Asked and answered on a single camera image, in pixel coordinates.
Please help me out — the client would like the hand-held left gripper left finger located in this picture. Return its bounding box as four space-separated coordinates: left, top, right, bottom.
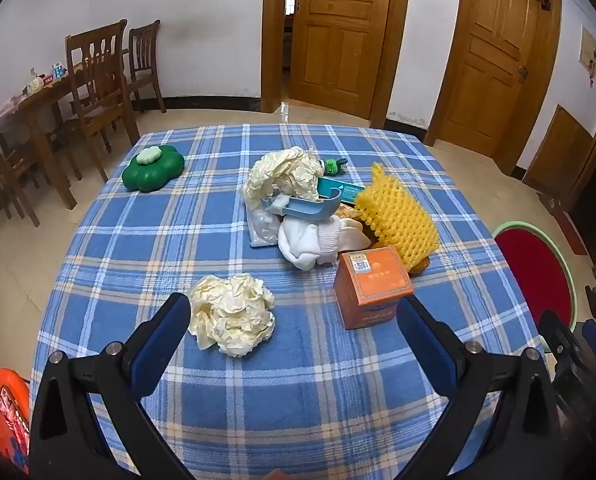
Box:
29 291 199 480

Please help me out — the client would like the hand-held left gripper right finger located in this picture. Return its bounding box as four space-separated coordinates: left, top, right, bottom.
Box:
393 296 574 480

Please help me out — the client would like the red bin with green rim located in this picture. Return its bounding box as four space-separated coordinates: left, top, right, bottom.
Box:
492 220 579 356

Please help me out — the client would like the cream paper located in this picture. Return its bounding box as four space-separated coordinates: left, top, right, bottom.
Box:
242 146 323 209
188 273 277 358

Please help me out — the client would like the orange cardboard box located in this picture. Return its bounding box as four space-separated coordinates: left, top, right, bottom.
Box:
334 246 415 331

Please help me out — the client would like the yellow foam fruit net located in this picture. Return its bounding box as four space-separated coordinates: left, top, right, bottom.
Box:
354 162 441 267

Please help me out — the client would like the clear plastic bag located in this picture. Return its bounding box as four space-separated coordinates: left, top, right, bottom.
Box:
245 195 285 249

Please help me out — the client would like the white cotton glove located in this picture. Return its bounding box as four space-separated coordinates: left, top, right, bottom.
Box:
278 216 366 272

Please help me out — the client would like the teal and white box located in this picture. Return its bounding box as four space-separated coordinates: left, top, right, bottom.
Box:
318 177 366 206

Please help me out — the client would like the blue plastic scoop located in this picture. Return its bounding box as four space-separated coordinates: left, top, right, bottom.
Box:
260 187 345 222

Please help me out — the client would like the small green toy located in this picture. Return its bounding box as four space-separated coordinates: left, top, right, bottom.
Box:
318 157 349 177

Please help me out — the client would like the red doormat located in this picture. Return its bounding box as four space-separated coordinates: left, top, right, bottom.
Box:
553 210 588 257

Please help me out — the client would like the blue plaid tablecloth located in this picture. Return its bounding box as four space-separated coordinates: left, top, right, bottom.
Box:
30 124 546 480

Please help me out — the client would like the orange plastic stool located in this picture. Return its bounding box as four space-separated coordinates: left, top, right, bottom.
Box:
0 368 32 476

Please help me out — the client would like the green flower-shaped box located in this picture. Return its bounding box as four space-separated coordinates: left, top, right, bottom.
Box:
122 143 185 193

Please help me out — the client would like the low wooden chair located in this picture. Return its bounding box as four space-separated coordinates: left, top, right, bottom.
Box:
0 115 41 228

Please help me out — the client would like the wooden dining table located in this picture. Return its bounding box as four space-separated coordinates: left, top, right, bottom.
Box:
0 60 128 211

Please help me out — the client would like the tall wooden chair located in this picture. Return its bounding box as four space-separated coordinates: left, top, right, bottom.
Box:
65 19 141 183

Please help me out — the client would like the wooden panel door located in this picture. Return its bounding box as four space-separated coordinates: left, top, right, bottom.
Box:
288 0 396 120
440 0 541 158

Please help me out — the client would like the small wooden chair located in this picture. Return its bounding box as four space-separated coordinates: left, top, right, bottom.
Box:
126 20 167 113

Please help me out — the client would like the wooden wall panel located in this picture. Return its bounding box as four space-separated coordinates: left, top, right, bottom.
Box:
523 105 594 201

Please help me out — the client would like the wall poster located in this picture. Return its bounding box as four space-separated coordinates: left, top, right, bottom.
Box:
578 25 596 88

